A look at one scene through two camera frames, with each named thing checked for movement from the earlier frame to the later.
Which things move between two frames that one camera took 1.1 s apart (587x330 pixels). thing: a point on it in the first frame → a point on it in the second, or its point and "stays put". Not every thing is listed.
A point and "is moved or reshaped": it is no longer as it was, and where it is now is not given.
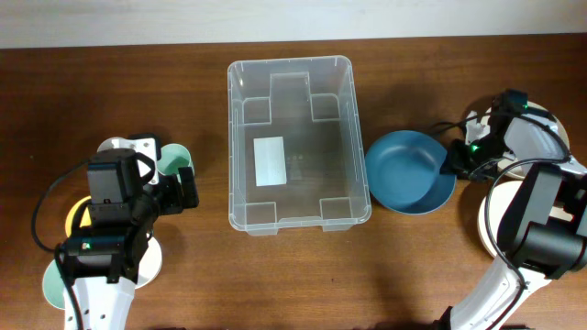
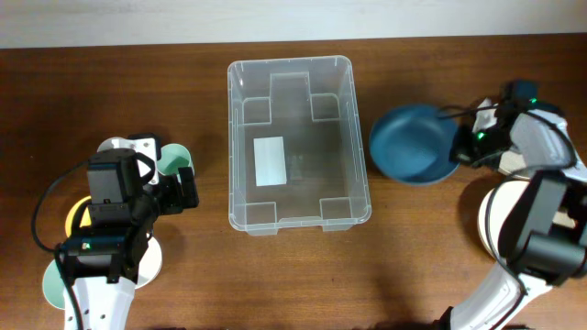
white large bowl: [493, 207] stays put
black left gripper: [175, 200] stays put
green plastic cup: [172, 157] stays put
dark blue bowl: [403, 171] is moved or reshaped
